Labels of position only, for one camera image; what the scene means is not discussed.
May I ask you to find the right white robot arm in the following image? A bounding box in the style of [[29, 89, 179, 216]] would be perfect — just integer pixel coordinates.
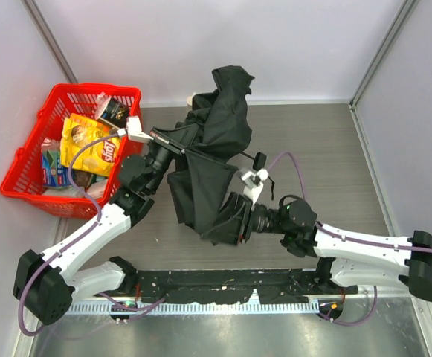
[[202, 193, 432, 303]]

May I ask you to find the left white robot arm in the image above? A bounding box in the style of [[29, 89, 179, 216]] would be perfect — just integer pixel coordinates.
[[13, 129, 174, 336]]

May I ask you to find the pale green squeeze bottle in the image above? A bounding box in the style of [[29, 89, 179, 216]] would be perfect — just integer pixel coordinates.
[[186, 92, 196, 108]]

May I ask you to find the black and white snack box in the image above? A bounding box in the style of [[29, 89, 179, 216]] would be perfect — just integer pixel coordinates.
[[94, 93, 130, 130]]

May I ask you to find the yellow Lays chip bag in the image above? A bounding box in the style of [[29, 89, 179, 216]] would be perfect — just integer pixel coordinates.
[[60, 113, 121, 177]]

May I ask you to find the white plastic bag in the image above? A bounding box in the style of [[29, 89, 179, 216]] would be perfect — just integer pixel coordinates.
[[42, 178, 108, 199]]

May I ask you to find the blue snack package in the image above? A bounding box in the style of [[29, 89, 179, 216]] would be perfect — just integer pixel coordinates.
[[41, 149, 71, 189]]

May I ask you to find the red plastic shopping basket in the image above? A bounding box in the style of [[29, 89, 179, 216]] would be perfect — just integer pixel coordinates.
[[0, 83, 141, 219]]

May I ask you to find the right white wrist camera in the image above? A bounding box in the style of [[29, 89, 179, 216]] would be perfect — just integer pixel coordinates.
[[238, 168, 269, 205]]

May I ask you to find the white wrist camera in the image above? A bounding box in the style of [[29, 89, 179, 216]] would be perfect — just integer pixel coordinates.
[[238, 168, 269, 205], [117, 116, 153, 144]]

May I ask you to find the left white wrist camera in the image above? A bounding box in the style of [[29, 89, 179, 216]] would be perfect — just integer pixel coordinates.
[[117, 116, 153, 144]]

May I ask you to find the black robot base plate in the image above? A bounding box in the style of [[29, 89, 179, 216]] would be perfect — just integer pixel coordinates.
[[93, 268, 360, 306]]

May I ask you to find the white slotted cable duct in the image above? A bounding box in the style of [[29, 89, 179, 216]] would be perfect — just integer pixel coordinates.
[[66, 299, 319, 316]]

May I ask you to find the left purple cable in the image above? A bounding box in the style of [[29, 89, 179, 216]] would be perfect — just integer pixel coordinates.
[[17, 129, 127, 338]]

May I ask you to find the purple cable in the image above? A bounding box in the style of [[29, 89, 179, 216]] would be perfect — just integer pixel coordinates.
[[267, 150, 432, 328], [17, 129, 127, 338]]

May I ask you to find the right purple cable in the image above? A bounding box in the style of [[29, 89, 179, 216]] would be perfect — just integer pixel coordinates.
[[267, 150, 432, 328]]

